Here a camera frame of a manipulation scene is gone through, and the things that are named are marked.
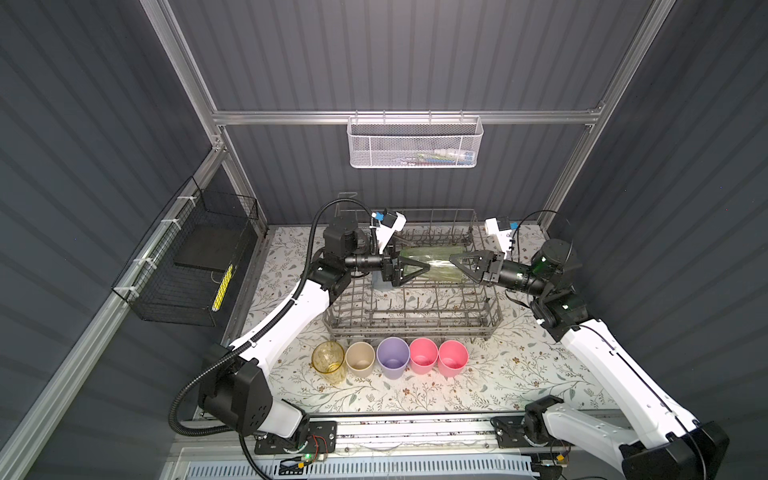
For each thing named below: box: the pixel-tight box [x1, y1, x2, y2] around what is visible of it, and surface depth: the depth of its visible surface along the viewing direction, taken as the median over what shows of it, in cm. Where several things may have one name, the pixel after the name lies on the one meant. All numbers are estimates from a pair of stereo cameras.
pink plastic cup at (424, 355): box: [409, 337, 439, 375], surface depth 81 cm
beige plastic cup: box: [345, 341, 376, 378], surface depth 80 cm
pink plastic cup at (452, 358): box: [438, 340, 469, 378], surface depth 84 cm
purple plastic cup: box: [376, 336, 411, 380], surface depth 79 cm
